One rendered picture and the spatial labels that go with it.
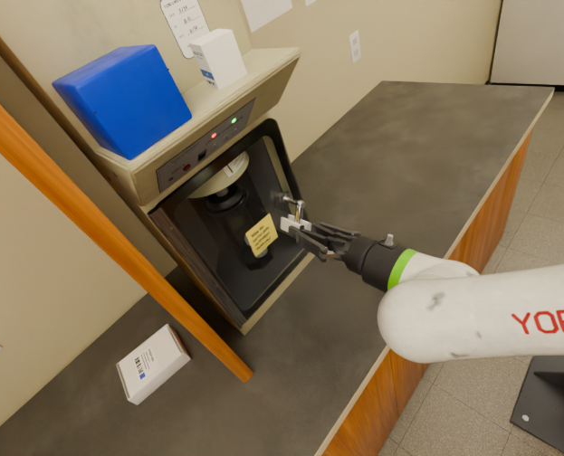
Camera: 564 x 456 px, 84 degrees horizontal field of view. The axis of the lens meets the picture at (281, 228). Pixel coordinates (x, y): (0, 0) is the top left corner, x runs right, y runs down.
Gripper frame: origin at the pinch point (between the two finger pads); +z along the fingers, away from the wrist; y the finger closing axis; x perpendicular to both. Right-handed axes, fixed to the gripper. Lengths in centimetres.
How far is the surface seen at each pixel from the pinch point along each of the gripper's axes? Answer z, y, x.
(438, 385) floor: -28, -74, 92
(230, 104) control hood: -6.6, 22.8, -27.4
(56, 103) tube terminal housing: 4.7, 40.7, -26.9
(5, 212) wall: 48, 47, 0
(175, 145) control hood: -6.6, 31.4, -22.8
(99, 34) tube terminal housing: 4.6, 34.4, -34.9
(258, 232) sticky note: 3.5, 8.4, 0.3
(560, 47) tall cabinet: 1, -291, -62
